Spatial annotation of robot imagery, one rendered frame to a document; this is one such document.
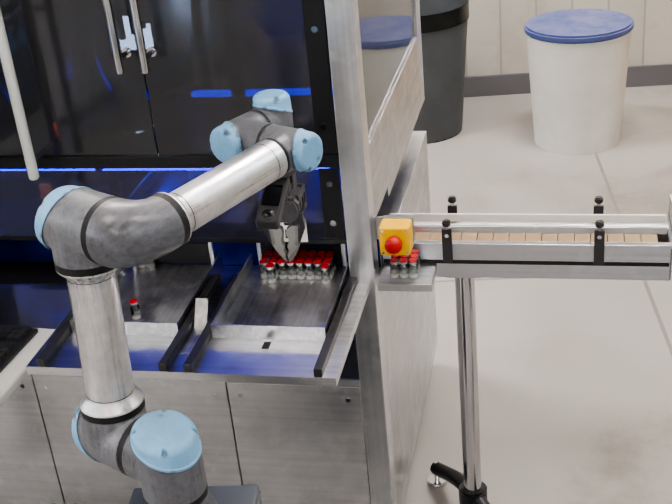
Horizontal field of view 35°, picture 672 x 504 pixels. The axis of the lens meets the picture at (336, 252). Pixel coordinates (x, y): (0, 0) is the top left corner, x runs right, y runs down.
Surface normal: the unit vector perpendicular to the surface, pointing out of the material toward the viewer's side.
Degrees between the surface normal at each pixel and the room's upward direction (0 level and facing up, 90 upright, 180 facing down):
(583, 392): 0
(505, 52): 90
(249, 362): 0
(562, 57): 94
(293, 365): 0
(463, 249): 90
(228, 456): 90
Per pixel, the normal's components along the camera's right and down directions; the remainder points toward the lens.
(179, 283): -0.09, -0.89
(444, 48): 0.47, 0.44
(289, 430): -0.19, 0.46
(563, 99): -0.45, 0.50
